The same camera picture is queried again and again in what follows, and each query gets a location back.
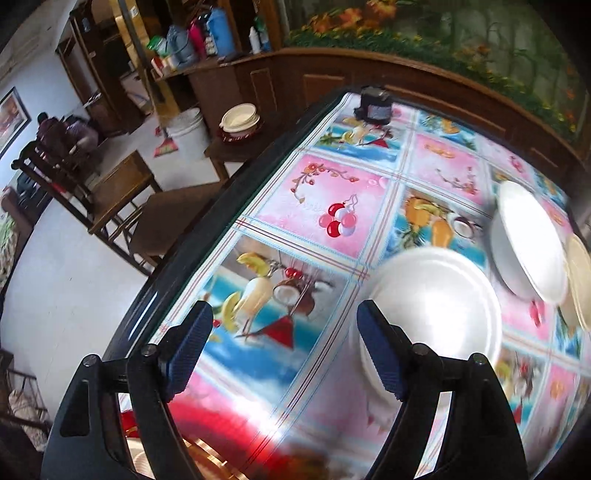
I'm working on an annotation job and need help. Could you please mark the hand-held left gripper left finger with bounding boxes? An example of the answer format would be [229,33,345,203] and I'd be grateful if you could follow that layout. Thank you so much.
[41,300,215,480]

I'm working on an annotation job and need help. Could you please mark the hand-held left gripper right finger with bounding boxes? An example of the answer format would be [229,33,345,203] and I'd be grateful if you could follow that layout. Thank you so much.
[355,299,529,480]

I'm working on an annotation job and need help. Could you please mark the red glass plate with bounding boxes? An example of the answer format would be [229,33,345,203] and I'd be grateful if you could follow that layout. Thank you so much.
[117,397,333,480]

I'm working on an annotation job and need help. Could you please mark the white plate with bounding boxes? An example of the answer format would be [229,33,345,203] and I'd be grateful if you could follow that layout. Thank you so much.
[358,247,504,407]

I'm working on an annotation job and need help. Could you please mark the amber glass plate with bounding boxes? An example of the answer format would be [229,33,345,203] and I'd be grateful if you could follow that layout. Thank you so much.
[124,434,259,480]

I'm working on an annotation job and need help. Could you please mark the white bowl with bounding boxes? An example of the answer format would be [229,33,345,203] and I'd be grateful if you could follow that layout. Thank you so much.
[489,179,570,305]

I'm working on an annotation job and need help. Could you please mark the cream bowl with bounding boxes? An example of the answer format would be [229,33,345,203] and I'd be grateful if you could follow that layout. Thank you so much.
[558,233,591,333]

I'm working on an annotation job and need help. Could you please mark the printed fruit tablecloth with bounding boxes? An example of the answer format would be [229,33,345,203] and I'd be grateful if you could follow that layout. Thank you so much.
[117,90,591,480]

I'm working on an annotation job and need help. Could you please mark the cushioned wooden chair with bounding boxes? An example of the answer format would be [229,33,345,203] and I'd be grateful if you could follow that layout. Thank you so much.
[127,178,232,278]

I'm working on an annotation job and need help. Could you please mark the dark rattan chair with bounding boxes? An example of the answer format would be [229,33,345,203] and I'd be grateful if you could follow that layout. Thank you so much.
[0,346,51,480]

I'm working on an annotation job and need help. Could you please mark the light wooden chair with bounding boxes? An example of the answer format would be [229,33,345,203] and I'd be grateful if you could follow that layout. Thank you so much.
[88,150,162,236]

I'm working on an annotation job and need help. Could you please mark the broom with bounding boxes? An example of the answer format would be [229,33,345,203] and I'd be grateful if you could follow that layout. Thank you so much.
[153,124,178,158]

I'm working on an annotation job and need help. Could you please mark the wooden stool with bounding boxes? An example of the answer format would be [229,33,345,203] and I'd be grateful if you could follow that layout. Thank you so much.
[203,124,278,181]

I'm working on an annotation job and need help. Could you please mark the patterned sofa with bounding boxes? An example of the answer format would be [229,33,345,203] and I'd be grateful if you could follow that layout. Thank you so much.
[0,185,35,296]

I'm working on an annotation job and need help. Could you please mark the white bucket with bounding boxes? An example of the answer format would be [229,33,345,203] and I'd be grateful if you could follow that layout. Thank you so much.
[165,108,211,160]

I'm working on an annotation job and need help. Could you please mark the dark red tray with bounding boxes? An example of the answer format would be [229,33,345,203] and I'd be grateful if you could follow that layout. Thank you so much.
[217,117,266,143]

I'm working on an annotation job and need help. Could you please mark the dark wooden chair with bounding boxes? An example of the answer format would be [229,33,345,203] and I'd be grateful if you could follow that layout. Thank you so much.
[11,141,98,217]

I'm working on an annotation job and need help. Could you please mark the cream basin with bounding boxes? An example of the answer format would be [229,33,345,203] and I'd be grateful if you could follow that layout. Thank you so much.
[220,103,258,132]

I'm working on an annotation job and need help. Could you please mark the small black device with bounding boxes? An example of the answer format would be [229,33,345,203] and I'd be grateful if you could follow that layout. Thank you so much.
[353,85,393,125]

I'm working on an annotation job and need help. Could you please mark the wooden sideboard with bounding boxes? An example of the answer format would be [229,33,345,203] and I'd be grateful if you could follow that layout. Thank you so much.
[154,46,352,139]

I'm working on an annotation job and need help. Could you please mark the dark wooden cabinet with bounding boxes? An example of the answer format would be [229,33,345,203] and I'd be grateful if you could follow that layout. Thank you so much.
[55,0,160,134]

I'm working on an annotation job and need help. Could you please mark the clear blue water jug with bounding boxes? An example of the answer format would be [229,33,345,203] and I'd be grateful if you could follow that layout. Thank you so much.
[165,25,197,68]

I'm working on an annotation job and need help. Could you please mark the red bottle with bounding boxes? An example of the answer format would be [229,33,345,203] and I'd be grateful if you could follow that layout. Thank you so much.
[188,16,208,61]

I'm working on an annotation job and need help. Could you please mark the blue bottle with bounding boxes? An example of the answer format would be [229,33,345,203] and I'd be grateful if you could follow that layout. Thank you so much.
[206,7,236,58]

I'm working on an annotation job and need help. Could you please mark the green capped bottle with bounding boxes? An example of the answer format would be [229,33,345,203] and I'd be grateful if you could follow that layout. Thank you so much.
[256,16,273,51]

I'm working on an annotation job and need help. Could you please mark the framed wall picture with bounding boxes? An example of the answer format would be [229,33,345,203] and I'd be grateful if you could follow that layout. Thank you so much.
[0,87,32,158]

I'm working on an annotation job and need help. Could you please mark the flower wall mural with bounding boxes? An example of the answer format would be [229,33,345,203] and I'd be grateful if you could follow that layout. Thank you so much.
[284,0,589,139]

